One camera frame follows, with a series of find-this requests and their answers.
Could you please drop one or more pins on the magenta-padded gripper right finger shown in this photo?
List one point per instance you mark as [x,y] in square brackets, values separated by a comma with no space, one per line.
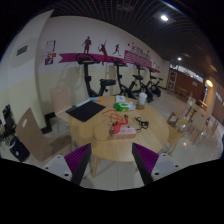
[165,165]

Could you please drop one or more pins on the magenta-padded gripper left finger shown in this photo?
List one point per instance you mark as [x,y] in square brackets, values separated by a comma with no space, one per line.
[58,165]

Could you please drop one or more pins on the red charger block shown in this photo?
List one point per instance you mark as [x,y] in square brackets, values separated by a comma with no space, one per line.
[116,127]

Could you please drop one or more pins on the wooden chair with slot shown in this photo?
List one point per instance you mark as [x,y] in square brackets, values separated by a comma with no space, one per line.
[31,133]

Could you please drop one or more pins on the black bag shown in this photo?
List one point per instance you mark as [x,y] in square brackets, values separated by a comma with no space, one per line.
[19,149]

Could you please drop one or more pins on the group of wooden chairs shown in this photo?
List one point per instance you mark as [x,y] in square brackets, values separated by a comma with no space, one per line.
[196,121]

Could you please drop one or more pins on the black mouse pad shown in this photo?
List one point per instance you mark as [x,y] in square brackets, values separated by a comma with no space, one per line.
[85,111]

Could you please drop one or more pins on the round wooden coaster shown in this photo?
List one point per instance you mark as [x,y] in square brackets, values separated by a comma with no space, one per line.
[140,107]

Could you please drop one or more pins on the white flat strip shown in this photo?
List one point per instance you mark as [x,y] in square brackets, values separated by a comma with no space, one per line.
[82,103]

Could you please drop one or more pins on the black rack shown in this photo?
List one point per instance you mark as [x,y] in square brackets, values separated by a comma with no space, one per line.
[7,121]

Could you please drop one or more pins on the white cup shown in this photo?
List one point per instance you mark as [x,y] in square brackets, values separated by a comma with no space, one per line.
[142,99]

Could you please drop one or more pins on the green wipes pack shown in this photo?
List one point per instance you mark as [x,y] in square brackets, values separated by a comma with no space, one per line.
[120,106]

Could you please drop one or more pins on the blue and orange pen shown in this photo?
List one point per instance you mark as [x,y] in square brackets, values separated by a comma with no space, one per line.
[95,99]

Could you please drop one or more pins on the white box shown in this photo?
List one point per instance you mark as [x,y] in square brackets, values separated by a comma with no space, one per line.
[120,98]

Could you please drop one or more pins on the ceiling lights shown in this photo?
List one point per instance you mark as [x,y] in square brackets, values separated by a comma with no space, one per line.
[164,18]

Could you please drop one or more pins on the wall posters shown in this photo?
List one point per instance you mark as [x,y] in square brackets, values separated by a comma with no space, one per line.
[50,46]

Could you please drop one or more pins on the grey wall vent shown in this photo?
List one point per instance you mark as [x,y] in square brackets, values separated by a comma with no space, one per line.
[22,50]

